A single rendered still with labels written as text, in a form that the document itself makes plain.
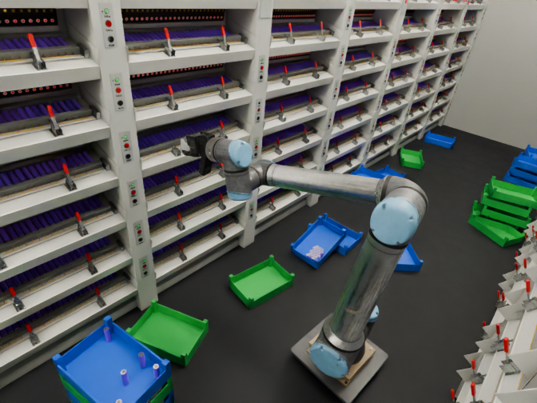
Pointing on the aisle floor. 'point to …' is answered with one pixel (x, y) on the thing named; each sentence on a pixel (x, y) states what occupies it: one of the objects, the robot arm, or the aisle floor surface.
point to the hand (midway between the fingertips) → (184, 149)
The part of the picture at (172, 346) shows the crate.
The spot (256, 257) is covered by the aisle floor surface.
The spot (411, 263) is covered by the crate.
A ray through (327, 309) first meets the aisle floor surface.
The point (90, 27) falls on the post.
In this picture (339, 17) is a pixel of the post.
